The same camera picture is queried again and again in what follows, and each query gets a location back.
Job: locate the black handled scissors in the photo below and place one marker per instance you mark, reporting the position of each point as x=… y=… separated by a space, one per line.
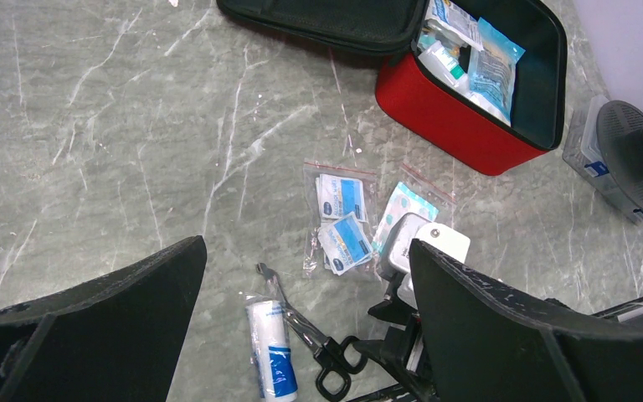
x=330 y=355

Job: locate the alcohol wipes clear bag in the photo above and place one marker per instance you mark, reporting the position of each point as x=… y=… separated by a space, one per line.
x=339 y=240

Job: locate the white bandage roll blue label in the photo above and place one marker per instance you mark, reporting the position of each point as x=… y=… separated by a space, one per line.
x=271 y=352

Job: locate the red medicine kit case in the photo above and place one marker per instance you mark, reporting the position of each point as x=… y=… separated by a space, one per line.
x=407 y=91

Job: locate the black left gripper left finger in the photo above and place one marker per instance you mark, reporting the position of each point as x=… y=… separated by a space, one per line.
x=117 y=337

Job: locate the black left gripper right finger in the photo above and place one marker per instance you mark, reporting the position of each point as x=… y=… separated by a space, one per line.
x=488 y=341

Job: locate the white bottle green label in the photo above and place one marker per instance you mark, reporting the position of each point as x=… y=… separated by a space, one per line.
x=438 y=61

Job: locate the teal header small items bag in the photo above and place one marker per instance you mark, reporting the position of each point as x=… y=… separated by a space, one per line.
x=429 y=36

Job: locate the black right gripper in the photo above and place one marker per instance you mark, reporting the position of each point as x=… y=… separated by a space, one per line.
x=402 y=353

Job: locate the white gauze dressing packet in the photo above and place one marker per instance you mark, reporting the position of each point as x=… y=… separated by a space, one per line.
x=454 y=23

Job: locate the blue cotton swab packet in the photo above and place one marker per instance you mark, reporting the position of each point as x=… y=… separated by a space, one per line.
x=492 y=72

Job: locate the adhesive bandages clear bag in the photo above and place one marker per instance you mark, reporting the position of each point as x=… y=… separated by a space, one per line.
x=413 y=193

